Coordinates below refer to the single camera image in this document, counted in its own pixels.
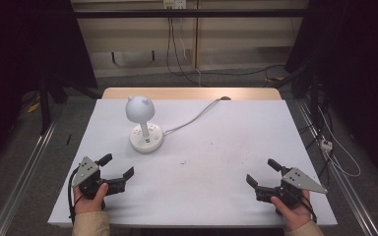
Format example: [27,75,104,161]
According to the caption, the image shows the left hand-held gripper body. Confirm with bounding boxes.
[71,155,127,201]

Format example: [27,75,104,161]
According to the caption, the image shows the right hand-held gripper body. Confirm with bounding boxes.
[254,166,329,210]

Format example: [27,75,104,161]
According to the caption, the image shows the white round-head desk lamp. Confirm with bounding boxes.
[125,94,165,154]

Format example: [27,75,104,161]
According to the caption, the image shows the person's left hand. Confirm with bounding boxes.
[73,182,110,215]

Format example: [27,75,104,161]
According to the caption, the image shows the person's right hand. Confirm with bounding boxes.
[270,190,313,232]

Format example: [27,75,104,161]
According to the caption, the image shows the white table cover sheet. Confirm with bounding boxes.
[47,98,339,228]

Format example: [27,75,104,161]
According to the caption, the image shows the white floor power strip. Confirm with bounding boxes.
[319,138,334,153]

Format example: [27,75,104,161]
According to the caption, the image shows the black metal stand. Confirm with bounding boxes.
[36,72,103,136]

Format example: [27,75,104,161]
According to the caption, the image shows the yellow floor tape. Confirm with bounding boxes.
[27,93,42,114]

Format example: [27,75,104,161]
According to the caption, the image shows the dark curtain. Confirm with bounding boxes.
[284,0,378,190]
[0,0,98,171]

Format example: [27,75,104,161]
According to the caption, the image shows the black horizontal bar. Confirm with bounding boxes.
[73,9,310,20]

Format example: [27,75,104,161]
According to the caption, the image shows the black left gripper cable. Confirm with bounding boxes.
[66,166,82,225]

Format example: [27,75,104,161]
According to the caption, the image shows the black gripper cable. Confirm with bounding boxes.
[66,166,82,225]
[298,196,319,224]

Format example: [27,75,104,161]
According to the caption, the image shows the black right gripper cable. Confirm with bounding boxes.
[298,196,319,224]

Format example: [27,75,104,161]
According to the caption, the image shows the metal floor rail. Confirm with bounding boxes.
[0,112,64,236]
[294,97,378,236]

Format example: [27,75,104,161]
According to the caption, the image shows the white floor cable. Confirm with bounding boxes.
[317,105,362,178]

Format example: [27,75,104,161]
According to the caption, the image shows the white lamp power cable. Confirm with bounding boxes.
[162,97,222,136]

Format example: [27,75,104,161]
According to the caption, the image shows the black floor cable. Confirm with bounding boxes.
[176,64,287,79]

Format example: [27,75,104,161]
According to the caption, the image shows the black hanging wall cables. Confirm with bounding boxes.
[165,16,209,88]

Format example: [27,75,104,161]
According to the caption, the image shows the white wall socket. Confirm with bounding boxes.
[162,0,187,10]

